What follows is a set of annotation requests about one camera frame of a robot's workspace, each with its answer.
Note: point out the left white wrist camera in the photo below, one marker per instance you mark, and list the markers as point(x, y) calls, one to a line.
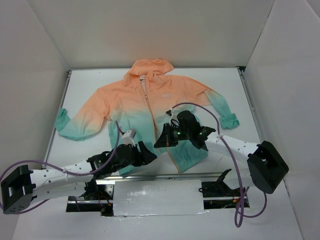
point(128, 137)

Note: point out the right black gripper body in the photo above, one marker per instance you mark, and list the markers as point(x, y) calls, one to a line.
point(169, 136)

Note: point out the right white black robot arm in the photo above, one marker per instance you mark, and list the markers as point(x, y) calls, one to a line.
point(265, 166)

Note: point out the orange and teal hooded jacket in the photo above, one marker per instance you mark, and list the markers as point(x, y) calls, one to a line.
point(139, 101)

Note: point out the white foil covered panel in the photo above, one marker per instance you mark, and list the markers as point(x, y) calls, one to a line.
point(157, 198)

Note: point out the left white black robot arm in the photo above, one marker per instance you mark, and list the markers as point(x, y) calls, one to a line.
point(24, 187)

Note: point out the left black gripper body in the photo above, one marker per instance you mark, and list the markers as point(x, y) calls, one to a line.
point(139, 155)

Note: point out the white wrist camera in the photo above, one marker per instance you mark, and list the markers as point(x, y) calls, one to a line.
point(173, 119)
point(128, 137)

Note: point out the aluminium table frame rail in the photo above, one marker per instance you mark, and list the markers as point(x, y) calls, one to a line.
point(82, 83)

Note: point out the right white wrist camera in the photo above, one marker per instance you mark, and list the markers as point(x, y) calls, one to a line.
point(173, 119)

